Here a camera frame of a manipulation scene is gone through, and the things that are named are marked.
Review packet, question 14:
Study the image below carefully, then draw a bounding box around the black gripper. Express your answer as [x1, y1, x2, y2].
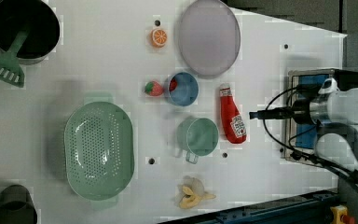
[249, 107, 311, 121]

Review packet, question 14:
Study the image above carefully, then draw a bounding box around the red ketchup bottle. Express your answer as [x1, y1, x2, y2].
[219, 83, 246, 144]

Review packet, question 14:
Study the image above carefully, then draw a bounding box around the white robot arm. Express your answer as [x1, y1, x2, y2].
[249, 77, 358, 191]

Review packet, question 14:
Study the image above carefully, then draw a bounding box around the green oval strainer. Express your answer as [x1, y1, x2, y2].
[63, 92, 135, 210]

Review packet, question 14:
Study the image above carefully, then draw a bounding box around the green mug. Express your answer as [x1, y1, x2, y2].
[176, 117, 219, 164]

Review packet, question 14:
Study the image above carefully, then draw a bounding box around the blue cup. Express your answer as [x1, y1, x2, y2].
[164, 72, 199, 106]

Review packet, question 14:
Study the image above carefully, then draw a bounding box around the grey round plate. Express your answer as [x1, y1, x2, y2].
[178, 0, 241, 76]

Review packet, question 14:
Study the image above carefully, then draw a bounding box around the peeled toy banana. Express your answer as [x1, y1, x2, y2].
[176, 176, 216, 209]

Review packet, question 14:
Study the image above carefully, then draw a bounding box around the red toy strawberry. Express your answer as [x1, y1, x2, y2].
[145, 81, 164, 97]

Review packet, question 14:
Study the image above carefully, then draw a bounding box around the orange slice toy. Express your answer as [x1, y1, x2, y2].
[150, 28, 168, 48]

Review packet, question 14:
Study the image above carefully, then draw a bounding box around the green slotted spatula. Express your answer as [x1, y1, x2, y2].
[0, 23, 31, 88]

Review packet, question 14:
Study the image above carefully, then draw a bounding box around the dark grey cup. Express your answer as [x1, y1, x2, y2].
[0, 185, 38, 224]

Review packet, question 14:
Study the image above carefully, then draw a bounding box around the black cylindrical pot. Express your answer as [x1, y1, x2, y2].
[0, 0, 60, 64]

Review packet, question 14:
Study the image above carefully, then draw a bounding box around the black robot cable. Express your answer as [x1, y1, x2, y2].
[262, 85, 358, 206]

